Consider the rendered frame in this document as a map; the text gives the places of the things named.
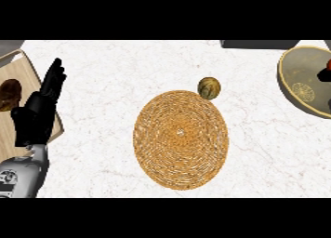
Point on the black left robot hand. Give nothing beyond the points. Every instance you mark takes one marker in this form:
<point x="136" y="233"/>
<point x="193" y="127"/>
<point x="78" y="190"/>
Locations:
<point x="34" y="121"/>

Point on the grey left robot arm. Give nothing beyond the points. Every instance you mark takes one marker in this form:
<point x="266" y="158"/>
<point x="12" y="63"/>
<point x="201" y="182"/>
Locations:
<point x="16" y="176"/>

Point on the round woven straw placemat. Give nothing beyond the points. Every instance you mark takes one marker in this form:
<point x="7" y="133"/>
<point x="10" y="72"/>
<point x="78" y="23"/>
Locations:
<point x="180" y="139"/>

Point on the grey bowl with yellow rim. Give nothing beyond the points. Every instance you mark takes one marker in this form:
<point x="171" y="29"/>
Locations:
<point x="304" y="77"/>

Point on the pale wooden cutting board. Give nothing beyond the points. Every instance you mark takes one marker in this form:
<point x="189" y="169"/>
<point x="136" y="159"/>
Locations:
<point x="3" y="136"/>

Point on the brown bread loaf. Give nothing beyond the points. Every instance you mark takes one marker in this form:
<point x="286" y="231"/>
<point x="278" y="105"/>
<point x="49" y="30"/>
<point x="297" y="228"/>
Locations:
<point x="9" y="94"/>

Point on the grey block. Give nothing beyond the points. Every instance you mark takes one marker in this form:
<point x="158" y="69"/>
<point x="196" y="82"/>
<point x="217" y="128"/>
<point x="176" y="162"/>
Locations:
<point x="3" y="48"/>

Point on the olive yellow round fruit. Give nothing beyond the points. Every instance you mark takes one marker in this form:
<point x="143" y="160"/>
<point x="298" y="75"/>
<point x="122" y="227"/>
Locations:
<point x="208" y="88"/>

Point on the dark grey flat appliance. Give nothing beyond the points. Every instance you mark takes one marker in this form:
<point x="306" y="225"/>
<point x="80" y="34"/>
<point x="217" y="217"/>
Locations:
<point x="258" y="44"/>

